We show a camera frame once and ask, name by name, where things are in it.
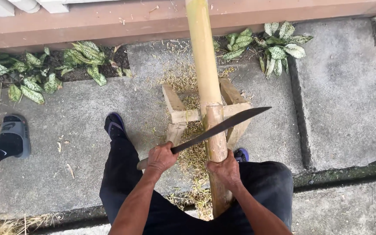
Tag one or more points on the person's right hand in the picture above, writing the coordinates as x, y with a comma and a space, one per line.
227, 171

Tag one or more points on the person's left hand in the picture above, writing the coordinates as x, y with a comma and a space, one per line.
159, 160

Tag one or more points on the yellow-green bamboo pole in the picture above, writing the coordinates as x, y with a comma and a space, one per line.
204, 65

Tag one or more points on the person's blue right slipper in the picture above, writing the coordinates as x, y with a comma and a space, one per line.
242, 154

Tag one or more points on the person's blue slipper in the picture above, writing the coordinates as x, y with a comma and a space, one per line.
113, 124
242, 154

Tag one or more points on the heap of bamboo shavings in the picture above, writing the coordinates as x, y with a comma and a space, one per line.
191, 156

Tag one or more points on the person's black trousers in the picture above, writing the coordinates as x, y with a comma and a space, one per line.
126, 182

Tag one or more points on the wooden support stand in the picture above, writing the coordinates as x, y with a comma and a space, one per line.
180, 116

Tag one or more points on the person's blue left slipper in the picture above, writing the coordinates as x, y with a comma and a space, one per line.
113, 124

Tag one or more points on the pale spotted leaf plant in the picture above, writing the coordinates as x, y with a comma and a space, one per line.
282, 49

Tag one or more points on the brown wooden ledge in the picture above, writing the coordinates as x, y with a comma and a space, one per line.
109, 22

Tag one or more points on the dry grass tuft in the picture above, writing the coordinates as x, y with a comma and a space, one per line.
11, 225

